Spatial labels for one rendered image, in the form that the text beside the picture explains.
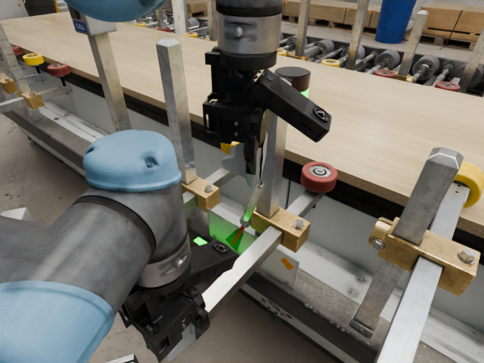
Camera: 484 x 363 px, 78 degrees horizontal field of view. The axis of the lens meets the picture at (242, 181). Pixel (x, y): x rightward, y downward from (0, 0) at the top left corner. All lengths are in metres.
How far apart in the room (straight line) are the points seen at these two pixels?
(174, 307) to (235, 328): 1.06
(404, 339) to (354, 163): 0.45
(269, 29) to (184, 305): 0.33
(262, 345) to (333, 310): 0.75
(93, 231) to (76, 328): 0.06
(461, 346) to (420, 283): 0.43
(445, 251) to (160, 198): 0.40
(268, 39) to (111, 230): 0.26
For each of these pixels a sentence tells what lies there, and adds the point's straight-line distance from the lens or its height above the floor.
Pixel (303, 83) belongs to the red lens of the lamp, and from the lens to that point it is 0.51.
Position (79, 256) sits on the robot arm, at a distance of 0.22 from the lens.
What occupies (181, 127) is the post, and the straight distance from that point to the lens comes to 0.69.
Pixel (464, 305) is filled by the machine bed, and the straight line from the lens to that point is 0.89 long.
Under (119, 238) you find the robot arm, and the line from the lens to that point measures 0.23.
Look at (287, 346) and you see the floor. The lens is 1.44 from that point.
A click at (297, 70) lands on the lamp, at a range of 0.53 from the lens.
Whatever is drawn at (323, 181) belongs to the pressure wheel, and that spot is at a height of 0.91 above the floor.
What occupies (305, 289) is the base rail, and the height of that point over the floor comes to 0.70.
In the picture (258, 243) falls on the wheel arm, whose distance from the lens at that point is 0.59.
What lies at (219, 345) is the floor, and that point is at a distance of 1.43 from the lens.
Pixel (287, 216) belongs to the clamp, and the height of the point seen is 0.87.
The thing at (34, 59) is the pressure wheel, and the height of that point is 0.90.
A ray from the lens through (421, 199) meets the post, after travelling 0.46.
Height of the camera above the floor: 1.31
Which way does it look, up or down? 38 degrees down
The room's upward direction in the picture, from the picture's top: straight up
